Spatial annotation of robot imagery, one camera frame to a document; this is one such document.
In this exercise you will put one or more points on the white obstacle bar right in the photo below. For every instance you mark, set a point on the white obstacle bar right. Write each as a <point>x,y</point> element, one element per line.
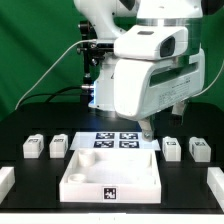
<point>215,180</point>

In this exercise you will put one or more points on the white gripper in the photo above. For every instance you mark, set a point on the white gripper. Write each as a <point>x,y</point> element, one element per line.
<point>142,88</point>

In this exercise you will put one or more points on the white obstacle bar left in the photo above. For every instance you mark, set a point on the white obstacle bar left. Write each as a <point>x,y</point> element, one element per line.
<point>7,180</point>

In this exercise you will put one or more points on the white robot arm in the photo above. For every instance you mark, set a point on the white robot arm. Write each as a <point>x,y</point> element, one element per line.
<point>113,18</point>

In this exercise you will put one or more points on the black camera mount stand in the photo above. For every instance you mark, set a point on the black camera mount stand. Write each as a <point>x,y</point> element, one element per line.
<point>93,50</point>

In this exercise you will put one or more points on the white sheet with tags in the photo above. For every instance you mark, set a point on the white sheet with tags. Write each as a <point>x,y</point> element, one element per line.
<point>115,140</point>

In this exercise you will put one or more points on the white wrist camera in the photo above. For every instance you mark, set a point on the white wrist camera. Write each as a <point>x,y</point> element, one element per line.
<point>152,42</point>

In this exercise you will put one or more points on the white obstacle bar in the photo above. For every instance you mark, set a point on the white obstacle bar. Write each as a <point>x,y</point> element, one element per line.
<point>215,180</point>
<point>7,180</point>

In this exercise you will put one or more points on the white square tabletop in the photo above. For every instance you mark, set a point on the white square tabletop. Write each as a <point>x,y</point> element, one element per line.
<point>97,175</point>

